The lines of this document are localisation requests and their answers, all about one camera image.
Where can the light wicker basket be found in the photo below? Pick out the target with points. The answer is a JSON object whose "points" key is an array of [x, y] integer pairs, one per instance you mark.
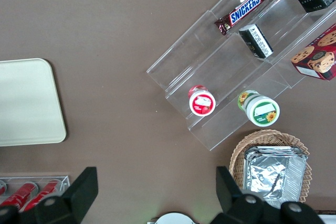
{"points": [[265, 137]]}

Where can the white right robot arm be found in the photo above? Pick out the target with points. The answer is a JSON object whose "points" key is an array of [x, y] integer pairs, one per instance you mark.
{"points": [[173, 219]]}

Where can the cream plastic tray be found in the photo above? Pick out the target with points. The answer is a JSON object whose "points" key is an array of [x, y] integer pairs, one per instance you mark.
{"points": [[29, 103]]}

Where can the stacked aluminium foil trays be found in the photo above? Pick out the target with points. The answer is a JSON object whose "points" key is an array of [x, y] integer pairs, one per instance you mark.
{"points": [[270, 174]]}

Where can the Snickers chocolate bar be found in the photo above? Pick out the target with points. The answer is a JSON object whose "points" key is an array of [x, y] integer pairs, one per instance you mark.
{"points": [[245, 10]]}

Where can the clear acrylic stepped stand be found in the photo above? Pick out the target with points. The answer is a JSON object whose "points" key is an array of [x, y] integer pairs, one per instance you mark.
{"points": [[210, 72]]}

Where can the red lid yoghurt cup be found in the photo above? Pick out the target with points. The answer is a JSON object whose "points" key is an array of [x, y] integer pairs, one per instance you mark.
{"points": [[202, 104]]}

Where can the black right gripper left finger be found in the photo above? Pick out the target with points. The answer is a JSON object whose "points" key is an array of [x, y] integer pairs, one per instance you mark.
{"points": [[78, 195]]}

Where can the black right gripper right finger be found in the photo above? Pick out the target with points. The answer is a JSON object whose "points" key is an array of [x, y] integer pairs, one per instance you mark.
{"points": [[231, 197]]}

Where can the red cookie box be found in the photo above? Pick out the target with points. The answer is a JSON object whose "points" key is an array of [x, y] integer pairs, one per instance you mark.
{"points": [[317, 58]]}

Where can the green lid yoghurt cup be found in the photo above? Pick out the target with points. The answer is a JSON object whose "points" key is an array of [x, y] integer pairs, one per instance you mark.
{"points": [[262, 111]]}

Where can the white snack bin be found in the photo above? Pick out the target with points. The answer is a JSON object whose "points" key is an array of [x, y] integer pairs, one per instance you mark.
{"points": [[330, 220]]}

